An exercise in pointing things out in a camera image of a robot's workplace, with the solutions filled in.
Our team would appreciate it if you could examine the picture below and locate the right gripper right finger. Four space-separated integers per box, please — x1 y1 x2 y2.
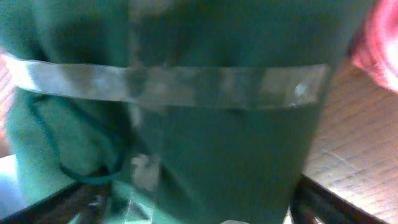
289 175 386 224

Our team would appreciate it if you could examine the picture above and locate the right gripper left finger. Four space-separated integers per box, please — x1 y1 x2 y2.
1 183 111 224

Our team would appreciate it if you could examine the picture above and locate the dark green garment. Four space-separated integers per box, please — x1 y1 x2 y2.
1 0 373 223

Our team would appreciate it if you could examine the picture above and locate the pink printed t-shirt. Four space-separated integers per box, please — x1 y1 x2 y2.
349 0 397 93

